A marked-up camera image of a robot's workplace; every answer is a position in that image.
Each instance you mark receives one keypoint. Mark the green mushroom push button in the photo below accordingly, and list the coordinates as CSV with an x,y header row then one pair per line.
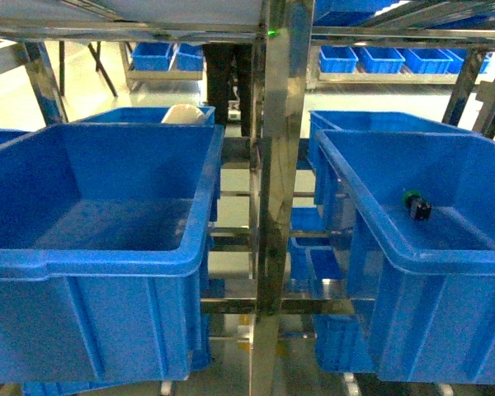
x,y
419,209

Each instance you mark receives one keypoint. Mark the shelf blue container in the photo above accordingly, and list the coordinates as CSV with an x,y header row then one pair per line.
x,y
103,231
423,291

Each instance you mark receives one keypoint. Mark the left shelf blue container right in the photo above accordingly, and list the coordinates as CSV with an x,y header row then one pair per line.
x,y
423,291

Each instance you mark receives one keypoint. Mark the blue bin behind right container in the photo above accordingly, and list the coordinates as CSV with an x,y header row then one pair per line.
x,y
369,121

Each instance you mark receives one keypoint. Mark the blue bin behind container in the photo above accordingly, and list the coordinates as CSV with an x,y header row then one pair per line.
x,y
369,121
128,115

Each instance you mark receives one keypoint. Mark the white round object in bin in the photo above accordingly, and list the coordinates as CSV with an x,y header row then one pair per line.
x,y
184,114

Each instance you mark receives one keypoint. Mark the blue bin behind left container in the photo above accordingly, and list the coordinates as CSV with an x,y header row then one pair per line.
x,y
128,115

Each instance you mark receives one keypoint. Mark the person in dark trousers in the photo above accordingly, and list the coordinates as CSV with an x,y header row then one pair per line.
x,y
219,59

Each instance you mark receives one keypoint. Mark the stainless steel left shelf frame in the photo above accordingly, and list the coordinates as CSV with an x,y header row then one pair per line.
x,y
281,32

